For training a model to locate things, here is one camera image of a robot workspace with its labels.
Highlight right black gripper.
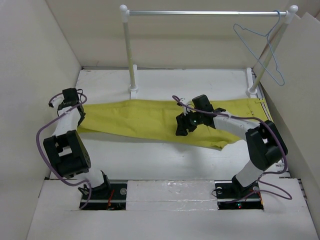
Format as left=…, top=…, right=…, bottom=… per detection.
left=175, top=107, right=204, bottom=136

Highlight yellow trousers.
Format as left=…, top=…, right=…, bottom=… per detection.
left=76, top=97, right=272, bottom=151

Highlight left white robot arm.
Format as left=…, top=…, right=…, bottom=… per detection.
left=43, top=88, right=112, bottom=199

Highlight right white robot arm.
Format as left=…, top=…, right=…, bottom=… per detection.
left=172, top=94, right=288, bottom=198

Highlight white and metal clothes rack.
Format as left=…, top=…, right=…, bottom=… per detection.
left=118, top=3, right=299, bottom=100

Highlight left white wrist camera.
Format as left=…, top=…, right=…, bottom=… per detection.
left=48, top=96, right=64, bottom=108

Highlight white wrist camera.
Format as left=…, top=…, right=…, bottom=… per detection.
left=48, top=96, right=64, bottom=108
left=177, top=98, right=194, bottom=116

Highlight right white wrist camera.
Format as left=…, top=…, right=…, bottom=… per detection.
left=177, top=98, right=194, bottom=116

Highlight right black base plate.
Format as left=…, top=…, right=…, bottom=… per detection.
left=211, top=180, right=264, bottom=210

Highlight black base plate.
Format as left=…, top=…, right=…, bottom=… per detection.
left=78, top=181, right=128, bottom=211
left=211, top=180, right=264, bottom=210

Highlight blue wire hanger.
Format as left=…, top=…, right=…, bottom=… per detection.
left=233, top=9, right=286, bottom=86

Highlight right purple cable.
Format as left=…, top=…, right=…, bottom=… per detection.
left=172, top=94, right=293, bottom=203

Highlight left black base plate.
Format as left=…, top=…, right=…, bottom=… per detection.
left=78, top=181, right=128, bottom=211

